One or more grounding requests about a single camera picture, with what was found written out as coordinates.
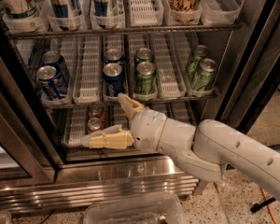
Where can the pepsi can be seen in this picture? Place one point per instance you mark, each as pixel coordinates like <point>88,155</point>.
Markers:
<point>55,59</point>
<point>114,56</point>
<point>51,82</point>
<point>114,79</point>

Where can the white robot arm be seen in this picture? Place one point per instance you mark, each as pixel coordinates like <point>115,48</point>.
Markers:
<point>205,150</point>

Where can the front green soda can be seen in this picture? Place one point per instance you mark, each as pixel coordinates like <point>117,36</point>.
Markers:
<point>145,78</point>

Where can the green soda can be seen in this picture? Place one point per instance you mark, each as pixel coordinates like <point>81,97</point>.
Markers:
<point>143,55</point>
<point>145,78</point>

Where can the rear red soda can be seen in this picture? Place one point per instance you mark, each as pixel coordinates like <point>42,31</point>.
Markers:
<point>97,112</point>

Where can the red soda can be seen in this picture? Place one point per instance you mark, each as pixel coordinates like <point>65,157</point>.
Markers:
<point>94,124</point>
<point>97,112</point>

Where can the front red soda can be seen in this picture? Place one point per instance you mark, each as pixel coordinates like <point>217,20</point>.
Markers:
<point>94,124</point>

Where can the rear green soda can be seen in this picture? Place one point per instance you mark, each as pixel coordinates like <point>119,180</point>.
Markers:
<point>143,55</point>

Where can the front right green can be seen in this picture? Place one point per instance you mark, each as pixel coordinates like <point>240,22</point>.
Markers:
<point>204,76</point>

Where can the rear right green can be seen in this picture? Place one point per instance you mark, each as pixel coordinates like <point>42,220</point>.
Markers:
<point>197,54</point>

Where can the stainless steel fridge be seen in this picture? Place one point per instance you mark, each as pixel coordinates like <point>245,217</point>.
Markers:
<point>48,159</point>

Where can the glass fridge door right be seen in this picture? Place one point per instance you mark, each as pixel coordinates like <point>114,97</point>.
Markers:
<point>248,82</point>

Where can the white green tall can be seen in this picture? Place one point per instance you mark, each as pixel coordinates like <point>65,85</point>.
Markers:
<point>20,9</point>

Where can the clear plastic floor bin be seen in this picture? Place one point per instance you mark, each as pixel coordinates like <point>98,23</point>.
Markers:
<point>152,208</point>

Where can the black stand leg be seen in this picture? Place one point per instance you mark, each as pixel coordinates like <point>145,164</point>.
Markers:
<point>257,206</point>

